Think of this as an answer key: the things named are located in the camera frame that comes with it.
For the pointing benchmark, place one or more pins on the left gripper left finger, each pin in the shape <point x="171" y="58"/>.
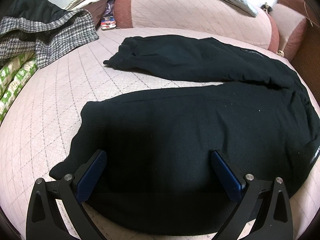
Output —
<point x="44" y="220"/>

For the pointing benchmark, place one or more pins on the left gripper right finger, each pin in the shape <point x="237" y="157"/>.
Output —
<point x="268" y="199"/>

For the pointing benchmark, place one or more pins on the black pants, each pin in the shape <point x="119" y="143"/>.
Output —
<point x="159" y="175"/>

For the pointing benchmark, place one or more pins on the pink quilted mattress cover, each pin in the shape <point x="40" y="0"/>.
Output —
<point x="36" y="132"/>

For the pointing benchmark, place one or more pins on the green patterned cloth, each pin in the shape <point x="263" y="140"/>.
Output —
<point x="14" y="75"/>

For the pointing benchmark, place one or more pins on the houndstooth garment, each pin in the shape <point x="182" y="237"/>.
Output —
<point x="43" y="28"/>

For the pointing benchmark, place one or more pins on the pink red corner cushion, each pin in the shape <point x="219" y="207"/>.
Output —
<point x="292" y="26"/>

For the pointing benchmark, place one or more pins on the small dark toy figure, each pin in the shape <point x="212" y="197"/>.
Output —
<point x="266" y="8"/>

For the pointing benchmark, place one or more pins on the pink bolster cushion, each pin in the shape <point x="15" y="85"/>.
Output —
<point x="210" y="16"/>

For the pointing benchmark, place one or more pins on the colourful snack packet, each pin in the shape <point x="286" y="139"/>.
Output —
<point x="108" y="21"/>

